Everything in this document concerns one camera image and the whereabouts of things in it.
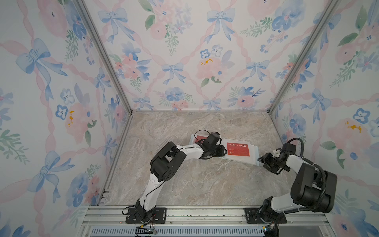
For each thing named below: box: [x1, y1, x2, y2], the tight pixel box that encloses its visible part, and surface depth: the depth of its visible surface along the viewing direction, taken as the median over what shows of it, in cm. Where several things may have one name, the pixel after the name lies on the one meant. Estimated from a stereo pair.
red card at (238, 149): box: [226, 142, 250, 157], surface depth 99 cm
